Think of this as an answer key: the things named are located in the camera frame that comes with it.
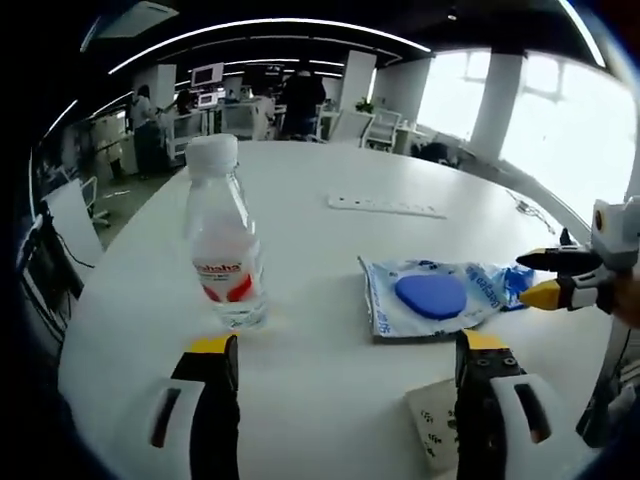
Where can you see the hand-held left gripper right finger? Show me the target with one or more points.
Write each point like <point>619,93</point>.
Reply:
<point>480,410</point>

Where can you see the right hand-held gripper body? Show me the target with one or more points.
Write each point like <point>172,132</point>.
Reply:
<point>620,240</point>

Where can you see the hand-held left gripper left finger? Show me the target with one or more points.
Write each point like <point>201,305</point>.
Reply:
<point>215,410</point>

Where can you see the black object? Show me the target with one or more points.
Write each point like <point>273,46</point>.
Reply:
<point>567,237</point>

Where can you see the patterned paper cup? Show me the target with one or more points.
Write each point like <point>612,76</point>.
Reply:
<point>430,415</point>

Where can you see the blue plastic wrapper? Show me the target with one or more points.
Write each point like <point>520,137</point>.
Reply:
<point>515,287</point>

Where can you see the white packet with blue pad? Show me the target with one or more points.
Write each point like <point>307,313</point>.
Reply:
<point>430,297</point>

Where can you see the clear plastic water bottle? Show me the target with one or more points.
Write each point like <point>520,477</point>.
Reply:
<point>220,225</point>

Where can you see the person's right hand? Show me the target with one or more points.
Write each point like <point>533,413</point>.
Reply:
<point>631,305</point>

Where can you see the black bag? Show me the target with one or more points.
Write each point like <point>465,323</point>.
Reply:
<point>439,152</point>

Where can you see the white table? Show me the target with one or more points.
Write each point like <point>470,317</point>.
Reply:
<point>325,260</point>

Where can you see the short ceiling light strip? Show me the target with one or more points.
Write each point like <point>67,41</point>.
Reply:
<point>582,30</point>

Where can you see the white office chair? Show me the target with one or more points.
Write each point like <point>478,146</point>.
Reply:
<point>92,197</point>
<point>384,127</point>

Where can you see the green potted plant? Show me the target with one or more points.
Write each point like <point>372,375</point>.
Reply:
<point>365,106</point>

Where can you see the small computer monitor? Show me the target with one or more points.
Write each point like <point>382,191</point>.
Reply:
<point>208,100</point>

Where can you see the large computer monitor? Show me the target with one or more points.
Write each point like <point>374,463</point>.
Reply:
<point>207,75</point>

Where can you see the curved ceiling light strip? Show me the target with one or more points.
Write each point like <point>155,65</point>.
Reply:
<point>250,22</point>

